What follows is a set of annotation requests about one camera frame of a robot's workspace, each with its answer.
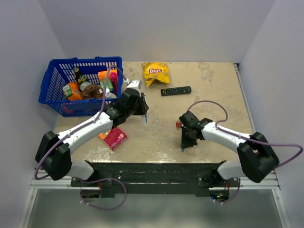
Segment white remote control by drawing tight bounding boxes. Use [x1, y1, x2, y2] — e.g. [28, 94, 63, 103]
[142, 94, 149, 126]

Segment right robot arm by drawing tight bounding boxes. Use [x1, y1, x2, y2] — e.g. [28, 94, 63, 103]
[179, 111, 280, 187]

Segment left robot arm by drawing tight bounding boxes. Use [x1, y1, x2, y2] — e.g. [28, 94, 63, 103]
[35, 88, 149, 186]

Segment black TV remote control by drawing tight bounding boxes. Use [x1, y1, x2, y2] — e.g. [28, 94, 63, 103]
[161, 86, 192, 96]

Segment small white-capped bottle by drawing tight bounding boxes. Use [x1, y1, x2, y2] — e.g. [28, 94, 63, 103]
[105, 88, 117, 99]

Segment orange green snack box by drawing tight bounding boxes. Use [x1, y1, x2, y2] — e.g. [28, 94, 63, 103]
[97, 69, 119, 88]

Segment pink orange candy box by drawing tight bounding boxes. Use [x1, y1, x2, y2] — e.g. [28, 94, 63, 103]
[99, 127, 127, 152]

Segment brown round package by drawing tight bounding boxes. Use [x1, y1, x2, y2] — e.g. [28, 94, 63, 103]
[82, 84, 103, 100]

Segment yellow Lays chips bag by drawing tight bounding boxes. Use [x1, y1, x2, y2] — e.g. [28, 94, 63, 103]
[142, 62, 171, 87]

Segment dark glass bottle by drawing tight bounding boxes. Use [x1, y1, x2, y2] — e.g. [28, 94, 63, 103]
[73, 66, 91, 91]

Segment orange juice carton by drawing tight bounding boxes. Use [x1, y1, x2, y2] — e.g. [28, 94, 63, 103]
[63, 82, 82, 101]

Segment blue plastic shopping basket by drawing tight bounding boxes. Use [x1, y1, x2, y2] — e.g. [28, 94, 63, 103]
[38, 56, 123, 117]

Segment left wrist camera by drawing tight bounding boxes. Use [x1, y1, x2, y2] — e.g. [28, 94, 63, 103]
[123, 79, 142, 92]

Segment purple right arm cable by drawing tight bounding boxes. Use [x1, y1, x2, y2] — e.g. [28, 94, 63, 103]
[185, 100, 304, 168]

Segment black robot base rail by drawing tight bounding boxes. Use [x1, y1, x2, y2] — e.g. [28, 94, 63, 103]
[71, 162, 238, 198]

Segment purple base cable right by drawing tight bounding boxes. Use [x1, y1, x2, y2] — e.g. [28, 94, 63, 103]
[212, 178, 241, 205]

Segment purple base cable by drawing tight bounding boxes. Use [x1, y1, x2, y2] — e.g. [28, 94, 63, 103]
[80, 177, 128, 211]
[212, 178, 241, 205]

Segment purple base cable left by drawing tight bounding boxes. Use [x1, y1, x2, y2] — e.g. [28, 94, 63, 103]
[80, 177, 128, 211]

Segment aluminium frame rail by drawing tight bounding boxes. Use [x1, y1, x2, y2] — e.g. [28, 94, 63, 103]
[234, 63, 291, 228]

